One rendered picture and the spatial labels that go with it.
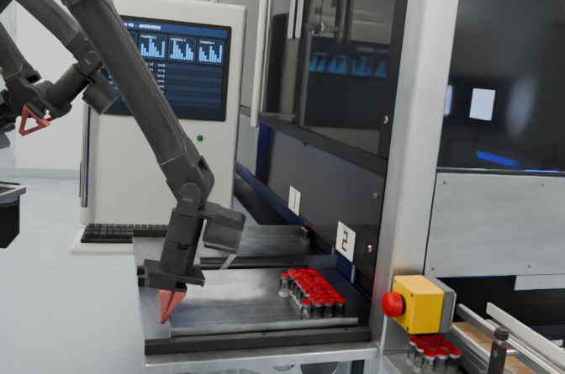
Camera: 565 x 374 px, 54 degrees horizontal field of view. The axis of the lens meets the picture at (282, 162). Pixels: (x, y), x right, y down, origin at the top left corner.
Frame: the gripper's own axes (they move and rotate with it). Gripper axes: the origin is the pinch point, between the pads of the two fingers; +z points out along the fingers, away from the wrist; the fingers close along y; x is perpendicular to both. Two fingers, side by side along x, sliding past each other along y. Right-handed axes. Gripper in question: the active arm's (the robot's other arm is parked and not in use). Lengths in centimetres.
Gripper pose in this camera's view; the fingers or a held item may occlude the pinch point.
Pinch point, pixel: (162, 318)
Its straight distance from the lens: 102.5
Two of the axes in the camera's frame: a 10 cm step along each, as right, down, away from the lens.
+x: -2.9, -1.8, 9.4
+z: -2.5, 9.6, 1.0
